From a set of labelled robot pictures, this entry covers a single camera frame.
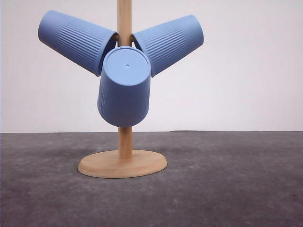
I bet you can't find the blue ribbed cup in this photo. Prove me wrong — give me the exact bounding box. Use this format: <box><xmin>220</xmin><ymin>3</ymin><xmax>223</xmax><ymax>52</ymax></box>
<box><xmin>97</xmin><ymin>46</ymin><xmax>152</xmax><ymax>127</ymax></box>
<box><xmin>38</xmin><ymin>10</ymin><xmax>118</xmax><ymax>77</ymax></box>
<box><xmin>132</xmin><ymin>15</ymin><xmax>204</xmax><ymax>78</ymax></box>

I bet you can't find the wooden cup tree stand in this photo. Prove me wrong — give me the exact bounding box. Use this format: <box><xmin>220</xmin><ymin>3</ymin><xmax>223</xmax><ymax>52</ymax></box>
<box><xmin>78</xmin><ymin>0</ymin><xmax>167</xmax><ymax>178</ymax></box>

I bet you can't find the grey table mat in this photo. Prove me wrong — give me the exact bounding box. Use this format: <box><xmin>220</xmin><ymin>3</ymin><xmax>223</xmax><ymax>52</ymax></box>
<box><xmin>0</xmin><ymin>131</ymin><xmax>303</xmax><ymax>227</ymax></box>

